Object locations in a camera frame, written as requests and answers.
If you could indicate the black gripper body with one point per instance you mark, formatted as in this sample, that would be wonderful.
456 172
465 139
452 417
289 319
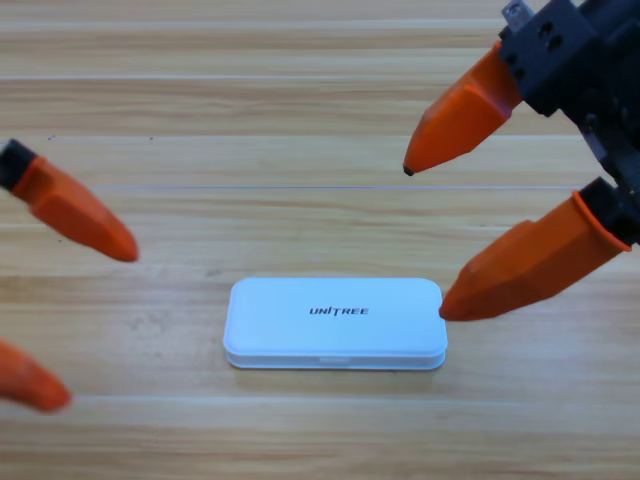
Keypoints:
15 162
590 65

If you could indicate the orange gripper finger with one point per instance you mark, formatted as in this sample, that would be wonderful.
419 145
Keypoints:
460 120
530 265
75 210
30 380

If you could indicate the white Unitree pencil case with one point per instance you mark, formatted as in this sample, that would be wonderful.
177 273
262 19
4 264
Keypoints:
300 325

